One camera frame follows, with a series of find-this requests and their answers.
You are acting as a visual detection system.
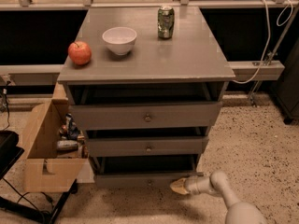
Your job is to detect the grey bottom drawer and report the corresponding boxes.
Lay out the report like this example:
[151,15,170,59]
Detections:
[93,154,201,189]

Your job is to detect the grey drawer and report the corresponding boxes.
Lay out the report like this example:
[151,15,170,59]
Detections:
[93,154,201,189]
[69,102,221,131]
[86,127,208,157]

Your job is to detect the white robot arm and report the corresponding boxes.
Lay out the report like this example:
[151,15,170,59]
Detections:
[170,171,267,224]

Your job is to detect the grey middle drawer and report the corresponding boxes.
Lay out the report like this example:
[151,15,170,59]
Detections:
[86,127,208,157]

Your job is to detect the grey wooden drawer cabinet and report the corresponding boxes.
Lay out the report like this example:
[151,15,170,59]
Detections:
[57,6,236,175]

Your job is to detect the grey top drawer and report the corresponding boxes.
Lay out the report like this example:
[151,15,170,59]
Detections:
[69,102,221,131]

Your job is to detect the dark bottle in box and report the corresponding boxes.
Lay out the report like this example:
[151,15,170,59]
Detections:
[59,113,80,140]

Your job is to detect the silver can in box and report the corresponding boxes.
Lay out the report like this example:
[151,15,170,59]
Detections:
[56,140,78,151]

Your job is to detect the cardboard box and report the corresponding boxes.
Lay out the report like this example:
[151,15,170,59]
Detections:
[20,84,93,192]

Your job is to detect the dark cabinet at right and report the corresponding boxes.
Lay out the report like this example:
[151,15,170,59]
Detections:
[272,39,299,124]

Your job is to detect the white bowl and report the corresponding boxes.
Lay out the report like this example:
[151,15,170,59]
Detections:
[102,27,137,55]

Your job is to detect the red apple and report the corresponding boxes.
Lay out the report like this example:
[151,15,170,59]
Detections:
[68,41,92,65]

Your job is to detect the green soda can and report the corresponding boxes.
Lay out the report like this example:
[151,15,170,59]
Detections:
[158,6,175,39]

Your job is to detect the black stand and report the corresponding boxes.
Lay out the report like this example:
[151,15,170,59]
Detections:
[0,131,78,224]

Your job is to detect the metal railing beam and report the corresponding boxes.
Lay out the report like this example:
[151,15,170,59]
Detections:
[0,61,284,86]

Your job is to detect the black cable on floor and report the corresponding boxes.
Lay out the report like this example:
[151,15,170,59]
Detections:
[2,176,56,217]

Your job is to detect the white cable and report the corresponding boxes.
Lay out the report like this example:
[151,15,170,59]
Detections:
[232,0,294,85]

